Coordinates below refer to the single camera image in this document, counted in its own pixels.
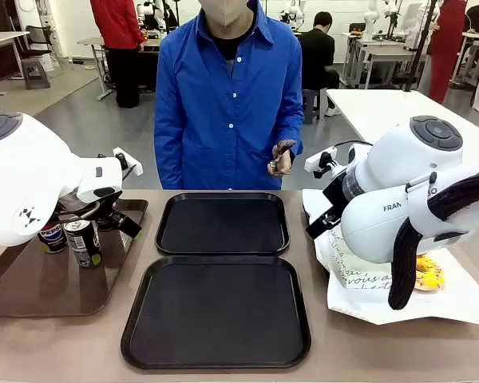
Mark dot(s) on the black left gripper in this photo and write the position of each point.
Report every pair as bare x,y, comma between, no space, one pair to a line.
92,207

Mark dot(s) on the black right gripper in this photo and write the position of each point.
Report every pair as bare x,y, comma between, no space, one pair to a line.
336,195

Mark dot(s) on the black Pepsi can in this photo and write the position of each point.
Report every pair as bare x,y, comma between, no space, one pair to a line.
52,239
84,243

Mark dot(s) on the metal serving tongs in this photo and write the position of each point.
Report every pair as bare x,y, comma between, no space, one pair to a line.
286,143

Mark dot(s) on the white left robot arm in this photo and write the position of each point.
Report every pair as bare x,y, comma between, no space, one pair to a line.
24,171

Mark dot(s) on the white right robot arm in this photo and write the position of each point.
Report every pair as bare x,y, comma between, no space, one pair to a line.
403,179

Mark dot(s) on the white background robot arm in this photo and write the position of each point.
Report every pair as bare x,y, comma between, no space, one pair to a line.
370,20

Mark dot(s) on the person's right forearm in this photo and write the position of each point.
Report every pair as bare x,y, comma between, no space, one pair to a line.
167,159

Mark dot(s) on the person's left forearm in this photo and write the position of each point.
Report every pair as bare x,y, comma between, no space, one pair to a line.
293,123

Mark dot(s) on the person's left hand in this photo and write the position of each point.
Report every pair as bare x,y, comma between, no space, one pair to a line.
281,161

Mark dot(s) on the empty white paper box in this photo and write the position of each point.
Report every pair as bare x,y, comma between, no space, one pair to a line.
363,277

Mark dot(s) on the brown plastic tray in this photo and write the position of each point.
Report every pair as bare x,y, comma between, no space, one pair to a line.
56,287

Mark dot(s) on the black plastic tray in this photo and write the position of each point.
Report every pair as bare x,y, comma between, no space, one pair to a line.
215,315
223,227

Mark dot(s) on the yellow sprinkled donut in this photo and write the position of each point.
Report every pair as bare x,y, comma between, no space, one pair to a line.
429,273

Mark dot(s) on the large white table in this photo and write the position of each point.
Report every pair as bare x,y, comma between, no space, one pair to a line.
367,111

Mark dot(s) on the person in blue shirt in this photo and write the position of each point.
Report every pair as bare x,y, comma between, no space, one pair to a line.
223,131

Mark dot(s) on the white wrapping paper sheet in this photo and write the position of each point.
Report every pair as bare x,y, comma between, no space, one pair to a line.
443,295

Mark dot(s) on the seated person in black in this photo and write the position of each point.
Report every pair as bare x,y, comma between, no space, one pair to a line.
319,52

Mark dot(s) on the grey plastic stool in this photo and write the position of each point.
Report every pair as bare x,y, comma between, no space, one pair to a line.
36,73

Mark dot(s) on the white work table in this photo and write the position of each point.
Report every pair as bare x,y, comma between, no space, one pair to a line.
379,54

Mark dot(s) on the grey work table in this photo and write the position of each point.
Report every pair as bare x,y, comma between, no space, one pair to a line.
93,44

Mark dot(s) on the person in red top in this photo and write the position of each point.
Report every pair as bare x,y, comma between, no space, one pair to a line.
117,24

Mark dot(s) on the black metal pole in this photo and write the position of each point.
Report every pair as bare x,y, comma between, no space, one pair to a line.
421,44

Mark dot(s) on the black office chair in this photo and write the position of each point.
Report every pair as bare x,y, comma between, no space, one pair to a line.
38,40

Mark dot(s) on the person in red dress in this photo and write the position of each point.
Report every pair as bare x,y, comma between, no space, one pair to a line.
445,48

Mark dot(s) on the white desk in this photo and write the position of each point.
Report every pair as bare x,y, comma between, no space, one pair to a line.
0,40

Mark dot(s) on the beige face mask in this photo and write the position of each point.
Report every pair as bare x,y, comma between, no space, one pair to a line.
227,12

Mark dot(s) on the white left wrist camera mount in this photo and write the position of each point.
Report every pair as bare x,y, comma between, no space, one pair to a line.
128,161

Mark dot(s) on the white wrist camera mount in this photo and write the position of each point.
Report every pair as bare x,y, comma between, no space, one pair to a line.
317,159
128,161

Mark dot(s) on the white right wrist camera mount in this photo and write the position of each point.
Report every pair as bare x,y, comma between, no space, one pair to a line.
317,159

